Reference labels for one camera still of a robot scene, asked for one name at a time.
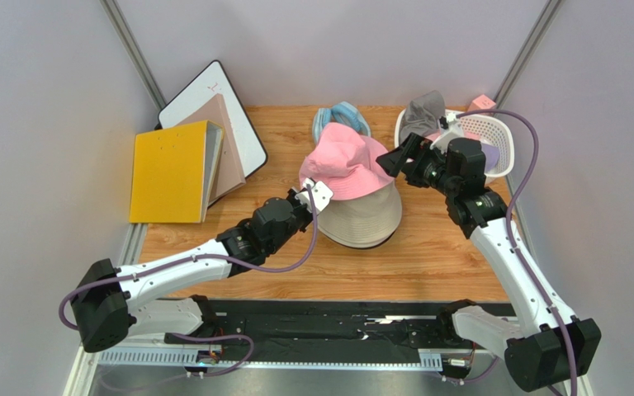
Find pink bucket hat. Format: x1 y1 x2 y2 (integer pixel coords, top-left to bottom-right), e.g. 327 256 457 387
299 122 394 200

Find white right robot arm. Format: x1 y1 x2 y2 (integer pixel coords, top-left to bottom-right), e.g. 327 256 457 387
376 134 602 392

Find lavender cloth in basket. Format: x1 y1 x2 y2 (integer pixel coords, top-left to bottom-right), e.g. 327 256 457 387
481 141 500 173

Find light blue headphones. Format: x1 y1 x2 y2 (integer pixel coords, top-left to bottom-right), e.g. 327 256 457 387
312 101 371 143

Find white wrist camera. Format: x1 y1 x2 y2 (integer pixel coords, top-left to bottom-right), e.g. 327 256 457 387
301 178 334 215
430 112 465 153

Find yellow binder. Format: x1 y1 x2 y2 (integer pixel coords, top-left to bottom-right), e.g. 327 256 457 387
129 120 224 224

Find pink cloth in basket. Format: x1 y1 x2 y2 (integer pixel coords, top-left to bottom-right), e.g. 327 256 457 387
426 131 481 142

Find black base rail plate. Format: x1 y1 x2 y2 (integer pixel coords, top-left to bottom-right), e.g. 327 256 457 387
154 298 491 366

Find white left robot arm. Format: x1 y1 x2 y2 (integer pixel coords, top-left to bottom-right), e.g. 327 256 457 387
58 180 333 353

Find grey hat in basket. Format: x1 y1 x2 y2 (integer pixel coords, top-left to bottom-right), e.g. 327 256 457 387
396 90 446 144

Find small pink box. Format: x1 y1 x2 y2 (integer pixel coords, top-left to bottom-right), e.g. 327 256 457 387
467 94 497 114

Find white board black frame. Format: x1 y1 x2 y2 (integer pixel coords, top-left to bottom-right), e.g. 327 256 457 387
158 59 268 177

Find pink and beige reversible hat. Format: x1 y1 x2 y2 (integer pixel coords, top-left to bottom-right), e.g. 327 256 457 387
318 182 403 248

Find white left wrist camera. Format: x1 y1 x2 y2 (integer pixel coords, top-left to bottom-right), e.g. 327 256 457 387
301 178 334 215

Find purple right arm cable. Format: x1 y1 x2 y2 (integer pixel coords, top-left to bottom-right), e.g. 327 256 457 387
442 108 579 396

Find white perforated plastic basket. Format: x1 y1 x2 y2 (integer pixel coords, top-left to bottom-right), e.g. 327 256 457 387
394 108 516 186

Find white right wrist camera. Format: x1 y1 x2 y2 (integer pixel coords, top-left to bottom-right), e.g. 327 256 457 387
430 112 465 153

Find pink brown folder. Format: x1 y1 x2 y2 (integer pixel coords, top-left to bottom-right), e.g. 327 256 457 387
178 94 246 206

